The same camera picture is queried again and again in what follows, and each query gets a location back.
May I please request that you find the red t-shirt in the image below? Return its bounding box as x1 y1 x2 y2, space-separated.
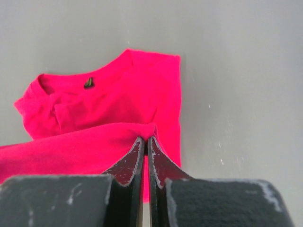
0 48 183 204

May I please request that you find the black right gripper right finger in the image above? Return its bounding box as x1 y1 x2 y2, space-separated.
147 137 293 227

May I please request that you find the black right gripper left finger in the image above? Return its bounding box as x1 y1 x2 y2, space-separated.
0 137 145 227

